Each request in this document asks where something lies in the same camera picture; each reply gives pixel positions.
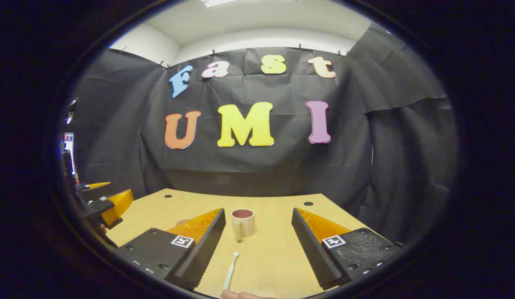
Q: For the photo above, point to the brown round coaster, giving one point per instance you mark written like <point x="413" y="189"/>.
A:
<point x="182" y="222"/>

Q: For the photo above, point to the black backdrop cloth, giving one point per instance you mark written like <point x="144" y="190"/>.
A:
<point x="282" y="166"/>

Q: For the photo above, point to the beige cup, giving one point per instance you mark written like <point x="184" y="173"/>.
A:
<point x="243" y="226"/>

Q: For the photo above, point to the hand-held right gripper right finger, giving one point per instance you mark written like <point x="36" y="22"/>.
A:
<point x="309" y="245"/>

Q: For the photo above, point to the white toothbrush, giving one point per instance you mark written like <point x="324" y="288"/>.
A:
<point x="229" y="274"/>

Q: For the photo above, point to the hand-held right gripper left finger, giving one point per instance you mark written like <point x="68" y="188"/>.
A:
<point x="207" y="245"/>

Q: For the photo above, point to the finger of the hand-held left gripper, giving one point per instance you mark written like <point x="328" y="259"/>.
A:
<point x="91" y="187"/>
<point x="116" y="205"/>

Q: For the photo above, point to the wooden desktop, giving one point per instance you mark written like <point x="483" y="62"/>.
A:
<point x="274" y="257"/>

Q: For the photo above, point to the computer monitor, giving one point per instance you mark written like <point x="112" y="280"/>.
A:
<point x="69" y="141"/>

